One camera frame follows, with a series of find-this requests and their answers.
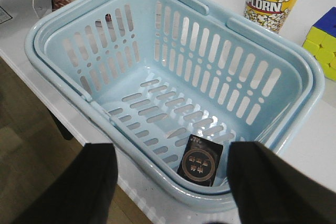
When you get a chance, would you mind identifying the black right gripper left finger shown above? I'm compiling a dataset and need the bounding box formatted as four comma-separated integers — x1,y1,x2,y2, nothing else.
13,143,118,223

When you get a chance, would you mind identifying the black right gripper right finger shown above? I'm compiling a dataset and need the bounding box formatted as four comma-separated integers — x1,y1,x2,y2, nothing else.
228,142,335,223

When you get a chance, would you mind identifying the black tissue pack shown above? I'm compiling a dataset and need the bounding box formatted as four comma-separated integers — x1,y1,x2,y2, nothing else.
177,134,224,187

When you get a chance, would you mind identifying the light blue plastic basket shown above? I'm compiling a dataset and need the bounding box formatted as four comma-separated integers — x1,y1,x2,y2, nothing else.
25,0,324,212

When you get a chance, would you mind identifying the coloured puzzle cube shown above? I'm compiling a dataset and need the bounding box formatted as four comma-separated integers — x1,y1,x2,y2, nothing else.
302,7,335,81

